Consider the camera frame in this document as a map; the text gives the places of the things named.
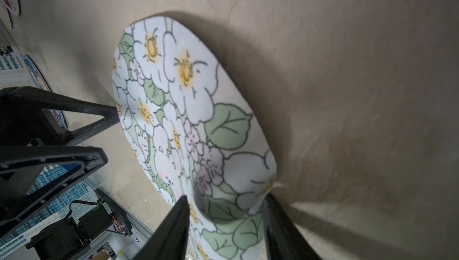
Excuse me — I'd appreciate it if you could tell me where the pale pastel cartoon coaster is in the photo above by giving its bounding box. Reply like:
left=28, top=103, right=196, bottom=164
left=0, top=3, right=13, bottom=29

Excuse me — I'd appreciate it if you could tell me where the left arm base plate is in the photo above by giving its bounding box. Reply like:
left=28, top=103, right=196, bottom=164
left=95, top=188, right=133, bottom=236

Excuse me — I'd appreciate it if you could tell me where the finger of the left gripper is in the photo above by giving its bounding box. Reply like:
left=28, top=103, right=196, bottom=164
left=1, top=146, right=108, bottom=238
left=1, top=87, right=120, bottom=146

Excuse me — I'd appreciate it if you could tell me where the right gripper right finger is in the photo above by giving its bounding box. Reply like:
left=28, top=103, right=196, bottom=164
left=262, top=194, right=321, bottom=260

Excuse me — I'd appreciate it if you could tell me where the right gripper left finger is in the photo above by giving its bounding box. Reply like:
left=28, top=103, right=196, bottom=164
left=134, top=195, right=190, bottom=260

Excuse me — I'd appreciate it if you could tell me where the white green floral coaster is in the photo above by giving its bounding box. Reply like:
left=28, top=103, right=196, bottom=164
left=112, top=16, right=277, bottom=260

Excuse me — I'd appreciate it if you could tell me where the blue red car coaster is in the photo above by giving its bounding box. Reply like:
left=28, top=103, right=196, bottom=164
left=22, top=54, right=69, bottom=130

